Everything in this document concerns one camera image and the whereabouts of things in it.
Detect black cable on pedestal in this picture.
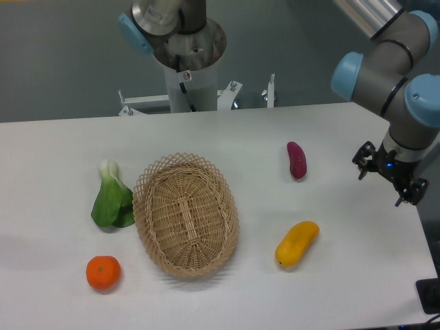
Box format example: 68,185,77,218
174,54,199,113

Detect white metal base frame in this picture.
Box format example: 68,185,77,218
118,73,277,116

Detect orange tangerine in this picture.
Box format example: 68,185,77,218
85,256,121,291

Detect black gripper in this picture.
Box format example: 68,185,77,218
352,140,429,206

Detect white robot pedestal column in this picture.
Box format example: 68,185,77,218
163,65,217,113

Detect purple sweet potato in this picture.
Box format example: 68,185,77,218
287,142,307,179

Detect yellow mango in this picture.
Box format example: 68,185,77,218
275,221,320,267

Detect green bok choy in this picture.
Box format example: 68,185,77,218
91,159,135,228

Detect black device at table corner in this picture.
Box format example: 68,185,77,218
415,278,439,315

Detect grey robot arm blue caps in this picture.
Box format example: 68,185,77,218
118,1,439,205

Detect woven wicker basket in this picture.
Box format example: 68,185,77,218
133,153,240,278

